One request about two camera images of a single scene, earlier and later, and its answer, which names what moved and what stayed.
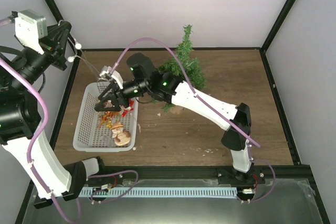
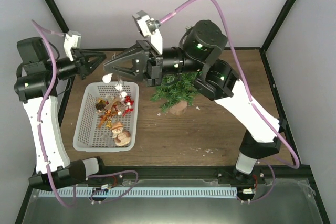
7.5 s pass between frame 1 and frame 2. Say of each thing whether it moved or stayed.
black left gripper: moved
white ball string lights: moved
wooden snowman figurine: stayed
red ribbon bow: stayed
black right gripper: moved
